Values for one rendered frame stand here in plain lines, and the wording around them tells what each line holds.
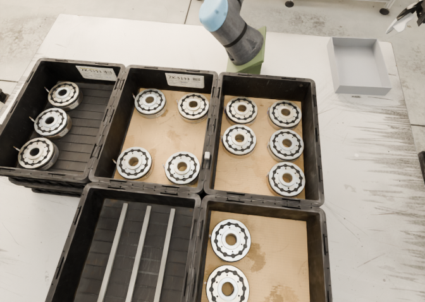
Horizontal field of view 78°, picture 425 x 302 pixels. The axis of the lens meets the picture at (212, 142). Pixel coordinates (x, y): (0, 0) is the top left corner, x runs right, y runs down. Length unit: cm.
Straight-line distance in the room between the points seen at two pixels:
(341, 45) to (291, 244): 94
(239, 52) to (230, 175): 47
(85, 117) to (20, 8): 234
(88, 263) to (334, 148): 87
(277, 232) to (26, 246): 77
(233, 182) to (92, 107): 55
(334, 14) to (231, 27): 189
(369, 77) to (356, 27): 146
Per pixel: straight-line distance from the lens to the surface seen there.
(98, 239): 81
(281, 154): 80
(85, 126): 96
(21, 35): 293
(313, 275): 75
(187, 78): 88
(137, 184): 70
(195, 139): 84
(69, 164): 92
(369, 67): 135
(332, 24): 269
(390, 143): 116
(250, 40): 103
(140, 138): 87
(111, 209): 81
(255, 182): 79
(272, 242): 76
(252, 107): 87
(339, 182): 101
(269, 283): 75
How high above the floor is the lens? 157
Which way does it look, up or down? 63 degrees down
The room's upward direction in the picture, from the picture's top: 2 degrees counter-clockwise
